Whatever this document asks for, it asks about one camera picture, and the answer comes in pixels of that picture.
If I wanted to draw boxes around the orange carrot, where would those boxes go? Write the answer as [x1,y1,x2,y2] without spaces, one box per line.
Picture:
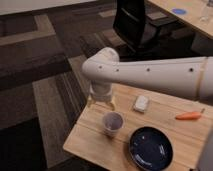
[175,109,205,120]

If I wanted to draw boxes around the blue round coaster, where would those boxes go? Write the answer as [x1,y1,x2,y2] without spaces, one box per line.
[172,8,187,15]

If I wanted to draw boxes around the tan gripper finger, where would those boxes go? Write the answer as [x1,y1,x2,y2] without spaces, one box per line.
[107,99,116,111]
[87,96,94,107]

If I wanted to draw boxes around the white sponge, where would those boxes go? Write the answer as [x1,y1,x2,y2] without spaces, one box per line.
[133,95,149,112]

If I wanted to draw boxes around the dark blue plate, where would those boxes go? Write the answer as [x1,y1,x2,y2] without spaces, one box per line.
[128,126,173,171]

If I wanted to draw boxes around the white paper cup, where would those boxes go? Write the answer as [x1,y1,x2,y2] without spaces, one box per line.
[102,112,124,137]

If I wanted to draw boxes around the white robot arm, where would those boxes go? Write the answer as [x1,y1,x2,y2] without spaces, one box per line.
[82,47,213,106]

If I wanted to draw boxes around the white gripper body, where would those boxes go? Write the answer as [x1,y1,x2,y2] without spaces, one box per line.
[90,82,112,102]

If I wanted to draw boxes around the wooden background desk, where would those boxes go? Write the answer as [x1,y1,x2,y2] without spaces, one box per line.
[147,0,213,39]

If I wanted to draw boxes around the black office chair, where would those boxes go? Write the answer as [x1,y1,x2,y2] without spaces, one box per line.
[108,0,188,61]

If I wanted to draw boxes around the clear drinking glass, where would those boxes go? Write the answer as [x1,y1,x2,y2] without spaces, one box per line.
[200,0,213,21]

